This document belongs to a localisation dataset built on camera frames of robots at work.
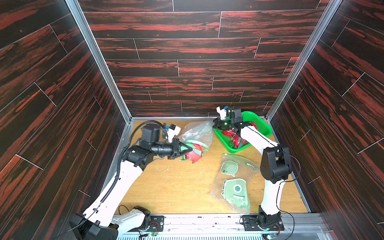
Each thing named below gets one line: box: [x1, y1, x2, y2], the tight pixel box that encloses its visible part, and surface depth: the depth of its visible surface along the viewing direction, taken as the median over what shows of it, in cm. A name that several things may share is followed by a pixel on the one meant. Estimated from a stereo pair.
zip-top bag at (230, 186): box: [209, 153, 260, 214], surface depth 80 cm
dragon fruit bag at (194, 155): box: [179, 143, 203, 165], surface depth 68 cm
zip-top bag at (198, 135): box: [178, 120, 214, 164], surface depth 70 cm
